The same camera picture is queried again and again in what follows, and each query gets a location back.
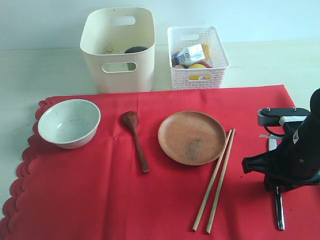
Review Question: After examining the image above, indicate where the red scalloped tablecloth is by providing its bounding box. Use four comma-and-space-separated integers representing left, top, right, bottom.
0, 85, 320, 240

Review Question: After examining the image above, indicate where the white perforated plastic basket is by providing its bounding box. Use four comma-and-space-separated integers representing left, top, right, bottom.
167, 26, 230, 90

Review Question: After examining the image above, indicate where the red toy sausage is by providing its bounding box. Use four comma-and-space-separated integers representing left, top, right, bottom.
200, 61, 212, 68

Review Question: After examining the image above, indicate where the white ceramic bowl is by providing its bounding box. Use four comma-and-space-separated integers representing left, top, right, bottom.
37, 99, 101, 149

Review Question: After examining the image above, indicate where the wooden chopstick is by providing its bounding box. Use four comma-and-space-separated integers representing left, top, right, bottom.
205, 128, 236, 234
192, 129, 232, 232

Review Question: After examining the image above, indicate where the yellow lemon with sticker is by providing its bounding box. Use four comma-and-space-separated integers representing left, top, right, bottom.
188, 63, 209, 81

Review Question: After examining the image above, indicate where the wooden chopstick left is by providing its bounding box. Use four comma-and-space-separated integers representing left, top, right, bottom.
192, 129, 232, 232

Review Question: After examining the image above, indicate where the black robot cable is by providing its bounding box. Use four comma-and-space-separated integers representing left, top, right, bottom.
263, 124, 286, 137

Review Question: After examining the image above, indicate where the small milk carton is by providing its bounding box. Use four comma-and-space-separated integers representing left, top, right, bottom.
172, 43, 206, 67

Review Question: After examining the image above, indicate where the stainless steel cup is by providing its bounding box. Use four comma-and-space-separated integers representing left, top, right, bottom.
124, 45, 150, 72

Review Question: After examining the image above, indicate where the brown egg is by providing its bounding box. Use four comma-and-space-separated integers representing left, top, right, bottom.
173, 64, 185, 69

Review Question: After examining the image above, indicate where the brown wooden plate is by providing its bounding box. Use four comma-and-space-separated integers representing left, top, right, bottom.
158, 110, 227, 166

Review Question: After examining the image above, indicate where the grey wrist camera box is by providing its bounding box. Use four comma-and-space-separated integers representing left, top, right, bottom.
257, 107, 310, 127

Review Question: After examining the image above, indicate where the yellow cheese wedge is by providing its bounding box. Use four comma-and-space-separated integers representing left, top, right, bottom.
201, 43, 211, 60

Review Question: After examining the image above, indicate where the stainless steel table knife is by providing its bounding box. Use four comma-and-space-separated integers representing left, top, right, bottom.
268, 135, 285, 231

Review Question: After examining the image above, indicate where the wooden chopstick right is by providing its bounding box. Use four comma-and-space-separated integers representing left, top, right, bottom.
205, 128, 236, 234

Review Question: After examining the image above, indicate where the dark wooden spoon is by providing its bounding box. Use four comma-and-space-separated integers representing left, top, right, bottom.
121, 111, 150, 174

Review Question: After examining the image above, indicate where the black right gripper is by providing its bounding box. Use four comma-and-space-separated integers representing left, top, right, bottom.
241, 117, 320, 192

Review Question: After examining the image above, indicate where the cream plastic bin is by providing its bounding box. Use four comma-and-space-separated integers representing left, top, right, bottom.
80, 7, 156, 93

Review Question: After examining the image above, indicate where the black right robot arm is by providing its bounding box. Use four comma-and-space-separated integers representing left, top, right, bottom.
242, 90, 320, 192

